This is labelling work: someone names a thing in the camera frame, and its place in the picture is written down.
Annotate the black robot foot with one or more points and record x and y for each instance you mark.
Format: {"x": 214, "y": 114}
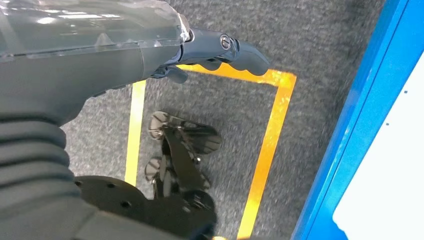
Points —
{"x": 205, "y": 139}

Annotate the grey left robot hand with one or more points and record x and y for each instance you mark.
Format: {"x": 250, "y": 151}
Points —
{"x": 82, "y": 59}

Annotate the black robot leg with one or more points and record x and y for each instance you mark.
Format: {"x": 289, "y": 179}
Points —
{"x": 116, "y": 195}

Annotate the blue metal shelf rack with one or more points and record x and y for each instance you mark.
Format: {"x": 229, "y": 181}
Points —
{"x": 364, "y": 116}

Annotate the yellow floor tape square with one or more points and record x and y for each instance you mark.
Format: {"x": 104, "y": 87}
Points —
{"x": 275, "y": 132}

